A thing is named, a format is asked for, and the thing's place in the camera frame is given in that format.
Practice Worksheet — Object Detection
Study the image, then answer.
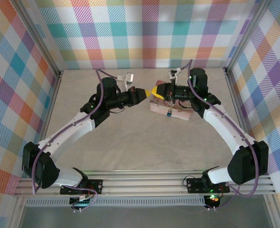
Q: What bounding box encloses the pink decorated tin box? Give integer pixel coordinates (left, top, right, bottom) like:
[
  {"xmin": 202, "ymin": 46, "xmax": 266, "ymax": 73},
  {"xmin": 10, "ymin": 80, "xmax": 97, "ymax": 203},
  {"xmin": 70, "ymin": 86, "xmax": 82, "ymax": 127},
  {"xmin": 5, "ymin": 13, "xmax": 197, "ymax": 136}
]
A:
[{"xmin": 149, "ymin": 80, "xmax": 193, "ymax": 121}]

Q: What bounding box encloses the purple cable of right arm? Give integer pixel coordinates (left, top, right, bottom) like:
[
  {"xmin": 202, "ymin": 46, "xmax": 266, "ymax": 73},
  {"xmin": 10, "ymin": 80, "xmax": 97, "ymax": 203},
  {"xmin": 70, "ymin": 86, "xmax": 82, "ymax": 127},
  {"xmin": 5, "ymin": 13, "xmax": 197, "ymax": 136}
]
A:
[{"xmin": 177, "ymin": 58, "xmax": 260, "ymax": 211}]

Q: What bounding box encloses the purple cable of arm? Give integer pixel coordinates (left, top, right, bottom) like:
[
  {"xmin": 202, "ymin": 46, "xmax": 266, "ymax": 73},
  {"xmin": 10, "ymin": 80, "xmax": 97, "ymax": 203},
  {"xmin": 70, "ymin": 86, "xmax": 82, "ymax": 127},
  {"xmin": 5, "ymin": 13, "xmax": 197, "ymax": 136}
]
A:
[
  {"xmin": 177, "ymin": 58, "xmax": 260, "ymax": 211},
  {"xmin": 31, "ymin": 68, "xmax": 119, "ymax": 212}
]

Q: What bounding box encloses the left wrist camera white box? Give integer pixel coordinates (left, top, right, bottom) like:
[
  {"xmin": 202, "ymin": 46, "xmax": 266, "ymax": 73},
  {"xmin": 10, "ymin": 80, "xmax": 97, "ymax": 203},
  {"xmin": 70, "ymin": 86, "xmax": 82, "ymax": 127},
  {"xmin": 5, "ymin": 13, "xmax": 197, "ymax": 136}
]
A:
[{"xmin": 117, "ymin": 72, "xmax": 135, "ymax": 90}]

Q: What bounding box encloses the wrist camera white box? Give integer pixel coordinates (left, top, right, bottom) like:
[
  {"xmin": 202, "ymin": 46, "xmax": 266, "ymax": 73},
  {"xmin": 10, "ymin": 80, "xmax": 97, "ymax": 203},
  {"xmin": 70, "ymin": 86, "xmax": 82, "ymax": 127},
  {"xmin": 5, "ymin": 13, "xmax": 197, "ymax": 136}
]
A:
[
  {"xmin": 167, "ymin": 67, "xmax": 182, "ymax": 80},
  {"xmin": 117, "ymin": 72, "xmax": 135, "ymax": 90}
]

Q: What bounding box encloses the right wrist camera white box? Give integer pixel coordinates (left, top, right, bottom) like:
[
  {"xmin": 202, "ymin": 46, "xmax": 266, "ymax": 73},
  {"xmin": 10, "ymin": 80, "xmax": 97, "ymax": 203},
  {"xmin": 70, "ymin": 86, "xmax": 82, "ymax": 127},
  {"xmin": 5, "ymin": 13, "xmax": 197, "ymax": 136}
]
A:
[{"xmin": 167, "ymin": 67, "xmax": 182, "ymax": 80}]

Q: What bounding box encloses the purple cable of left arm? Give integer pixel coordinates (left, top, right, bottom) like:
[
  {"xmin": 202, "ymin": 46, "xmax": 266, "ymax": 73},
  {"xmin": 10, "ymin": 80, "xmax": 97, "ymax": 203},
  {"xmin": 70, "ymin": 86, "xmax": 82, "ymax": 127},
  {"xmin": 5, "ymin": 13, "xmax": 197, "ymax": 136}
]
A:
[{"xmin": 31, "ymin": 68, "xmax": 119, "ymax": 212}]

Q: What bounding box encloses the aluminium table side rail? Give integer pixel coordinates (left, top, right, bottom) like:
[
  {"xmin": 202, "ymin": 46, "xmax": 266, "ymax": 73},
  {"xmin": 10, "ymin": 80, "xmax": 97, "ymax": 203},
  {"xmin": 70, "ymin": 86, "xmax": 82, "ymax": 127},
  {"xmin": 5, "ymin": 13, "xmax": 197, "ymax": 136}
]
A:
[
  {"xmin": 222, "ymin": 67, "xmax": 261, "ymax": 176},
  {"xmin": 29, "ymin": 70, "xmax": 64, "ymax": 178}
]

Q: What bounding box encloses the aluminium frame post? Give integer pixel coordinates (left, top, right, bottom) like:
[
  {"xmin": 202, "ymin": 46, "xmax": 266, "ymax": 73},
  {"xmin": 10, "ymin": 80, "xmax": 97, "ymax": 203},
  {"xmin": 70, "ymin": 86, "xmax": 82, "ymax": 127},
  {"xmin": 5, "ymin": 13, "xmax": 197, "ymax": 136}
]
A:
[
  {"xmin": 225, "ymin": 0, "xmax": 272, "ymax": 72},
  {"xmin": 15, "ymin": 0, "xmax": 62, "ymax": 75}
]

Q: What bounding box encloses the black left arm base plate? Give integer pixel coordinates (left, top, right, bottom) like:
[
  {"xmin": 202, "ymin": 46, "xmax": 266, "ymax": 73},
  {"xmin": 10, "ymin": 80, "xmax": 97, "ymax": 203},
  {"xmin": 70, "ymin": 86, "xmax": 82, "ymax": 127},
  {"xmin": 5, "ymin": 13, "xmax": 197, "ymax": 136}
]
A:
[{"xmin": 60, "ymin": 179, "xmax": 104, "ymax": 195}]

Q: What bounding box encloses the aluminium mounting rail beam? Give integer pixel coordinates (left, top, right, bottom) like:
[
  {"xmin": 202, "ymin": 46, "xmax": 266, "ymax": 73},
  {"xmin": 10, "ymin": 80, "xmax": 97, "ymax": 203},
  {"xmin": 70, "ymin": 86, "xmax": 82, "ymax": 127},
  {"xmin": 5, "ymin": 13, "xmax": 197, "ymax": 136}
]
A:
[{"xmin": 13, "ymin": 175, "xmax": 276, "ymax": 198}]

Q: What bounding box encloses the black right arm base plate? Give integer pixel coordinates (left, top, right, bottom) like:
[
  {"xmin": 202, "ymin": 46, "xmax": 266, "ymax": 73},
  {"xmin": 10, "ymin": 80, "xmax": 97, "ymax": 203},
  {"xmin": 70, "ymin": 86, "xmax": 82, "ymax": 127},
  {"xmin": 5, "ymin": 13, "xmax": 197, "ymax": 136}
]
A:
[{"xmin": 186, "ymin": 178, "xmax": 231, "ymax": 193}]

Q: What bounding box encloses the grey slotted cable duct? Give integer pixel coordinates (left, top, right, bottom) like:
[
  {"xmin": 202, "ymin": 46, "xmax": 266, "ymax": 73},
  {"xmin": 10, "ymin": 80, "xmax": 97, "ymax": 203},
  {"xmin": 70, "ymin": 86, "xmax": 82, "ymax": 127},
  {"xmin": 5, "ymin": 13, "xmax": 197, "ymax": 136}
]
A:
[{"xmin": 25, "ymin": 199, "xmax": 206, "ymax": 207}]

